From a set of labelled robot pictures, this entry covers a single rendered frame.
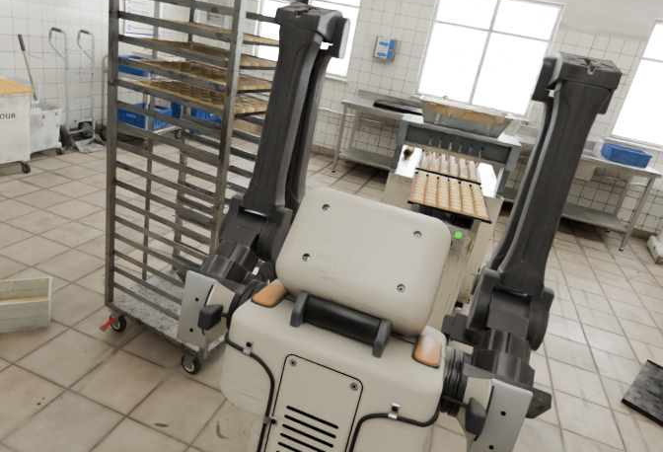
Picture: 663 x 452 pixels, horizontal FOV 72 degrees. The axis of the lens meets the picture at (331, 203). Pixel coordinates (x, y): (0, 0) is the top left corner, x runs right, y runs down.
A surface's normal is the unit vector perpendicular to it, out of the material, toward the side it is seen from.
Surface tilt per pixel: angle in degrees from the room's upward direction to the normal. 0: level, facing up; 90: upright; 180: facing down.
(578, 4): 90
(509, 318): 37
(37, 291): 90
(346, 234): 48
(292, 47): 80
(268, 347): 82
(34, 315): 90
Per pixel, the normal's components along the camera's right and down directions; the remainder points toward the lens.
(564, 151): -0.27, 0.10
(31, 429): 0.18, -0.92
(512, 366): 0.14, -0.51
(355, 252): -0.11, -0.42
